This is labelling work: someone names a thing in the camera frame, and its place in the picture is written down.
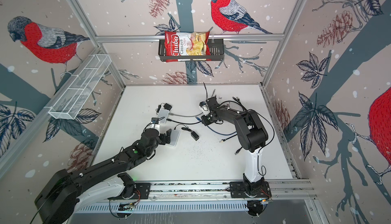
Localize black looped ethernet cable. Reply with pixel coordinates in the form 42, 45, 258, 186
166, 100, 245, 125

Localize black power adapter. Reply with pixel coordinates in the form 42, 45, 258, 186
174, 124, 200, 141

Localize grey ethernet cable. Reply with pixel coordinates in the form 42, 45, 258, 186
169, 89, 216, 118

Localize black adapter with cord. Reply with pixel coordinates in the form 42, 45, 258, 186
156, 103, 172, 113

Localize black cable gold green plug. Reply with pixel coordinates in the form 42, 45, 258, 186
232, 97, 254, 155

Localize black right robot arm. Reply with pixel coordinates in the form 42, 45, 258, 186
199, 97, 269, 184

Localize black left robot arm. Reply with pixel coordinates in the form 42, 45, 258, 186
35, 128, 172, 224

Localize red cassava chips bag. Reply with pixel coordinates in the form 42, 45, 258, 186
164, 31, 210, 63

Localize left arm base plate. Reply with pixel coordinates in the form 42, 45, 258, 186
109, 182, 151, 201

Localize black wire wall basket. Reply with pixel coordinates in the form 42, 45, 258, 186
158, 39, 225, 63

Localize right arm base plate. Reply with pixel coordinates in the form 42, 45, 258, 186
228, 179, 272, 199

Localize white mesh wall shelf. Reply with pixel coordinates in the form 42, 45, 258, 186
44, 54, 112, 120

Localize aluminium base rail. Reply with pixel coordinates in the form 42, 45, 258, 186
62, 179, 315, 203

